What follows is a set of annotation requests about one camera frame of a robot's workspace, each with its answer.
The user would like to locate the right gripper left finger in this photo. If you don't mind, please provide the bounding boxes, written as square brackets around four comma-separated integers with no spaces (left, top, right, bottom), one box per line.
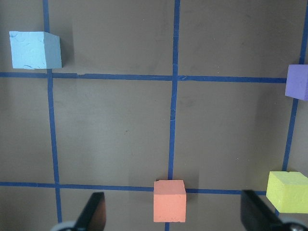
[74,192,106,231]

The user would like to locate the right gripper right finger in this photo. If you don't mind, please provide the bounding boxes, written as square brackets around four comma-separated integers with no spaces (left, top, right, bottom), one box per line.
[240,190,283,231]

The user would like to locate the light blue block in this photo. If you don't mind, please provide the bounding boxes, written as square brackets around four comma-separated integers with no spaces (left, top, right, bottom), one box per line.
[9,31,62,70]

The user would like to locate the yellow foam block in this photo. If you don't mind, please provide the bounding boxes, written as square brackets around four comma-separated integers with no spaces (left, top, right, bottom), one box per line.
[266,171,308,214]

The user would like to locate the orange block upper left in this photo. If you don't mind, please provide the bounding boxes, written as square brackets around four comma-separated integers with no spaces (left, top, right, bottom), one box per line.
[153,180,187,223]

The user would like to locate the purple block left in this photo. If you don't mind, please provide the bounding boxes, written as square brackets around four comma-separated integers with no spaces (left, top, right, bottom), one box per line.
[285,64,308,101]

